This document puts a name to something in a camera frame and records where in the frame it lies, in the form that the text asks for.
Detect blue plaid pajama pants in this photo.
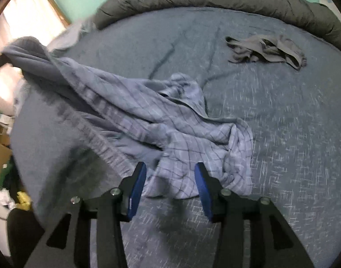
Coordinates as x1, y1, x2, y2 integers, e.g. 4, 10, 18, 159
2, 36, 255, 200

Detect small dark grey garment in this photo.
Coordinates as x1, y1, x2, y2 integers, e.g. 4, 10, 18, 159
225, 34, 308, 71

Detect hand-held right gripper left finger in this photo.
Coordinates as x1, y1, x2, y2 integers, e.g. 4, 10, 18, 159
23, 161, 147, 268

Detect bed with blue sheet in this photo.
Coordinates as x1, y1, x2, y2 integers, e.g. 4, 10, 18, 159
10, 6, 341, 268

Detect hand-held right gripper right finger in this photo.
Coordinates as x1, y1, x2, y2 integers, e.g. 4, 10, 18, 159
194, 162, 314, 268

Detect pale crumpled cloth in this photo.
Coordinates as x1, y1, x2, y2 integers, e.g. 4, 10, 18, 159
47, 22, 96, 51

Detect yellow crumpled item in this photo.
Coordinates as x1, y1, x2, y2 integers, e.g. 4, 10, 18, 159
17, 191, 31, 210

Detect pale window curtain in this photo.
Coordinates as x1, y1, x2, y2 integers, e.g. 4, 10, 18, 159
0, 0, 71, 115

